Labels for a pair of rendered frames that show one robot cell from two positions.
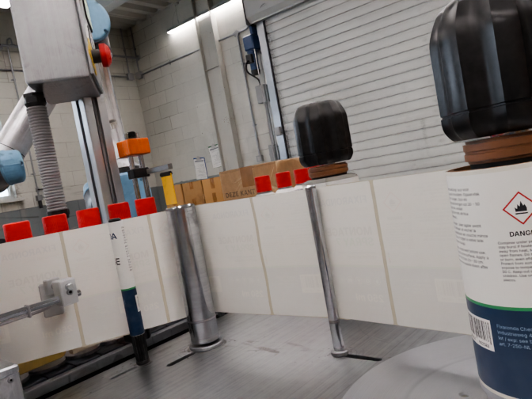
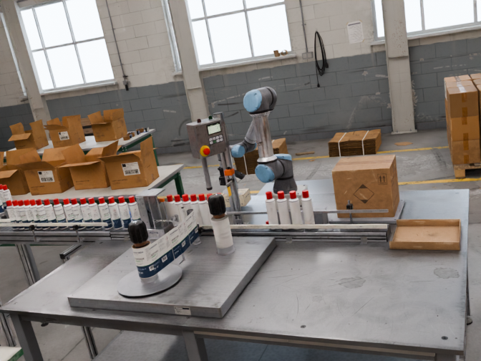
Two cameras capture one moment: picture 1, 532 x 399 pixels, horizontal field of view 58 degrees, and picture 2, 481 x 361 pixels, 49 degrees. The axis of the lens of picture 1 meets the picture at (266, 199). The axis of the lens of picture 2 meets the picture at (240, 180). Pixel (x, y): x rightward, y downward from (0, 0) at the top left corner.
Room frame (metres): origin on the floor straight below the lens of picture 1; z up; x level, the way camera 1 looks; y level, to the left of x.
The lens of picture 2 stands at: (0.18, -2.46, 1.94)
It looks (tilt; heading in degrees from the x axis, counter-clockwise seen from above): 16 degrees down; 74
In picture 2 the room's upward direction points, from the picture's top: 10 degrees counter-clockwise
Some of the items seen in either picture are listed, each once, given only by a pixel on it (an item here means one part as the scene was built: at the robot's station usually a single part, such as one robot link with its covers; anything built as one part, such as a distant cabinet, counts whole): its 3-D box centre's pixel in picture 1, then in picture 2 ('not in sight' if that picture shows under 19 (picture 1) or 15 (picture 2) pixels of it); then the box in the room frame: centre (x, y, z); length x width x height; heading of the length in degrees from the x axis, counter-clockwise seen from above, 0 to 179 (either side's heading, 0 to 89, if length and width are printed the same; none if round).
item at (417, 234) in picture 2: not in sight; (426, 233); (1.60, -0.51, 0.85); 0.30 x 0.26 x 0.04; 138
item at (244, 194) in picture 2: not in sight; (235, 198); (1.02, 0.63, 0.89); 0.16 x 0.12 x 0.07; 142
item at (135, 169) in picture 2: not in sight; (132, 162); (0.56, 2.06, 0.97); 0.51 x 0.39 x 0.37; 57
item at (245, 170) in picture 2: not in sight; (261, 156); (2.45, 4.15, 0.16); 0.65 x 0.54 x 0.32; 146
